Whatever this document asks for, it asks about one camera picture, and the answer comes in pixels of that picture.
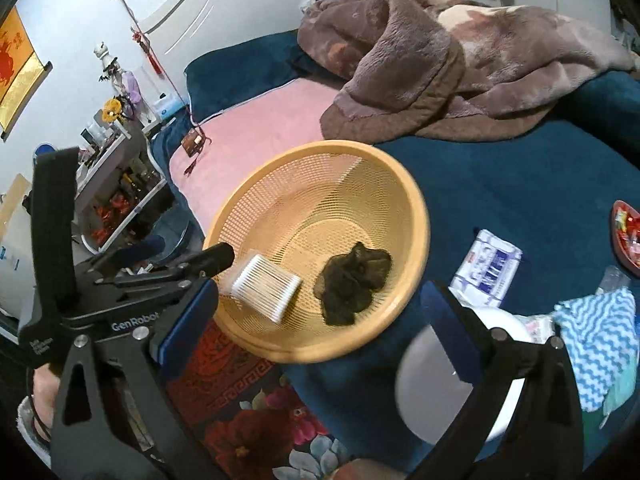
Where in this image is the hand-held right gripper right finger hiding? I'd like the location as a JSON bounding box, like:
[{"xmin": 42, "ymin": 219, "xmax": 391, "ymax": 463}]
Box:
[{"xmin": 410, "ymin": 281, "xmax": 585, "ymax": 480}]

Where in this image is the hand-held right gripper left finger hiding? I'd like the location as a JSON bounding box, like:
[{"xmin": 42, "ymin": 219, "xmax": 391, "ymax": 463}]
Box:
[{"xmin": 52, "ymin": 277, "xmax": 226, "ymax": 480}]

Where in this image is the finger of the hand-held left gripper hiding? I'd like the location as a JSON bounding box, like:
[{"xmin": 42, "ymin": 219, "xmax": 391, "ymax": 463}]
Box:
[
  {"xmin": 172, "ymin": 242, "xmax": 236, "ymax": 281},
  {"xmin": 92, "ymin": 235, "xmax": 168, "ymax": 276}
]

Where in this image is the white cotton swab pack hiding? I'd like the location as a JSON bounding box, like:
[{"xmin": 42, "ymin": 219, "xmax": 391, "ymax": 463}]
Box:
[{"xmin": 230, "ymin": 254, "xmax": 304, "ymax": 323}]

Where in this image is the dark cloth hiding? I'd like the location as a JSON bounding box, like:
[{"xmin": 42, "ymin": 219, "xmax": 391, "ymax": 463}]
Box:
[{"xmin": 313, "ymin": 241, "xmax": 393, "ymax": 326}]

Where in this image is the blue white zigzag cloth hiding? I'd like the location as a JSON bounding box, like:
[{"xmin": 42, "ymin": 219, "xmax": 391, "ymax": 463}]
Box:
[{"xmin": 552, "ymin": 287, "xmax": 638, "ymax": 413}]

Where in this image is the yellow plastic mesh basket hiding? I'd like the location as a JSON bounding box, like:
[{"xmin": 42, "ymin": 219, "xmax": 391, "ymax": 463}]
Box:
[{"xmin": 202, "ymin": 140, "xmax": 431, "ymax": 365}]

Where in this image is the teal cloth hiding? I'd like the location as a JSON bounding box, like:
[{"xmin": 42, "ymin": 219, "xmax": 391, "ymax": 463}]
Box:
[{"xmin": 597, "ymin": 360, "xmax": 640, "ymax": 418}]

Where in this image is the grey trash bin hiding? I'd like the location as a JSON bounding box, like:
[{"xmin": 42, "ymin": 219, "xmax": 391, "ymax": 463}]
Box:
[{"xmin": 145, "ymin": 207, "xmax": 193, "ymax": 261}]

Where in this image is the white round container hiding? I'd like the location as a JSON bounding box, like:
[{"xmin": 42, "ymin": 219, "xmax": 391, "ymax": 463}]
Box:
[{"xmin": 395, "ymin": 305, "xmax": 532, "ymax": 446}]

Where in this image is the white blue tissue packet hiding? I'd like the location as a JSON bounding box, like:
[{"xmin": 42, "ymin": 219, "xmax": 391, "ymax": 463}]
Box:
[{"xmin": 449, "ymin": 229, "xmax": 523, "ymax": 308}]

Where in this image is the small white packet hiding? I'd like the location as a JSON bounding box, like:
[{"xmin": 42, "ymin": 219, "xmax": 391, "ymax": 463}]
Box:
[{"xmin": 522, "ymin": 312, "xmax": 557, "ymax": 345}]

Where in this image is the red floral rug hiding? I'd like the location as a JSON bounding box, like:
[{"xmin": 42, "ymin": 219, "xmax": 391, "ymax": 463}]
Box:
[{"xmin": 165, "ymin": 320, "xmax": 351, "ymax": 480}]

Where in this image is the white storage shelf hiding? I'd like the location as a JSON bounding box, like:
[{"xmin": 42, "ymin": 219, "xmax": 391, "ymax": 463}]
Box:
[{"xmin": 70, "ymin": 120, "xmax": 173, "ymax": 253}]

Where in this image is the brown wallet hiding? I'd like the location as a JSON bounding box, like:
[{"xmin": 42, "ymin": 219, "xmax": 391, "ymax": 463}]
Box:
[{"xmin": 180, "ymin": 129, "xmax": 207, "ymax": 157}]

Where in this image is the pink bed sheet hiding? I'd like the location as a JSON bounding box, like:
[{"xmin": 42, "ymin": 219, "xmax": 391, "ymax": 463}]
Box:
[{"xmin": 169, "ymin": 77, "xmax": 351, "ymax": 241}]

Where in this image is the blue tissue box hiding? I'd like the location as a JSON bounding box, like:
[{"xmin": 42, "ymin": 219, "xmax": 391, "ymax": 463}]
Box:
[{"xmin": 150, "ymin": 95, "xmax": 182, "ymax": 120}]

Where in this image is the person's foot in slipper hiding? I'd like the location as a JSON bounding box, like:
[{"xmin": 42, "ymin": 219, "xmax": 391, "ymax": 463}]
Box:
[{"xmin": 17, "ymin": 365, "xmax": 56, "ymax": 463}]

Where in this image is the clear plastic wrapper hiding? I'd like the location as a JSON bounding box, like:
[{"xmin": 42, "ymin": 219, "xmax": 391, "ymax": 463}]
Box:
[{"xmin": 595, "ymin": 265, "xmax": 632, "ymax": 297}]

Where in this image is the white purple figurine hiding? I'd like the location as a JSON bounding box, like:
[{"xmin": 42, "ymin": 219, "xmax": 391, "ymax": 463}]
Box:
[{"xmin": 94, "ymin": 42, "xmax": 151, "ymax": 123}]

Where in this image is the red snack packet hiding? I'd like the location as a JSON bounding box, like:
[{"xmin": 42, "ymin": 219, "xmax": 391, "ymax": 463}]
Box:
[{"xmin": 611, "ymin": 200, "xmax": 640, "ymax": 278}]

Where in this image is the blue pillow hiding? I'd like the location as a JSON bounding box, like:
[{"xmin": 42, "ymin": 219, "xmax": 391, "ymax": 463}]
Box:
[{"xmin": 184, "ymin": 30, "xmax": 311, "ymax": 126}]

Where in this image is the red tassel ornament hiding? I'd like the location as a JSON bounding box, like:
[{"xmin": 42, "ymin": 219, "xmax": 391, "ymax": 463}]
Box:
[{"xmin": 102, "ymin": 0, "xmax": 166, "ymax": 78}]

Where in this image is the white headboard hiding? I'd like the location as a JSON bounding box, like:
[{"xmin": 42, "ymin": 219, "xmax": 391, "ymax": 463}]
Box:
[{"xmin": 135, "ymin": 0, "xmax": 381, "ymax": 91}]

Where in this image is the brown fleece blanket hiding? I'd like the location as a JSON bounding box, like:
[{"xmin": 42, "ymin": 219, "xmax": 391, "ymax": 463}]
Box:
[{"xmin": 298, "ymin": 0, "xmax": 636, "ymax": 142}]

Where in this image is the yellow red wall scroll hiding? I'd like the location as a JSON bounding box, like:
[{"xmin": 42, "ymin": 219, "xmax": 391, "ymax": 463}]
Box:
[{"xmin": 0, "ymin": 5, "xmax": 53, "ymax": 141}]

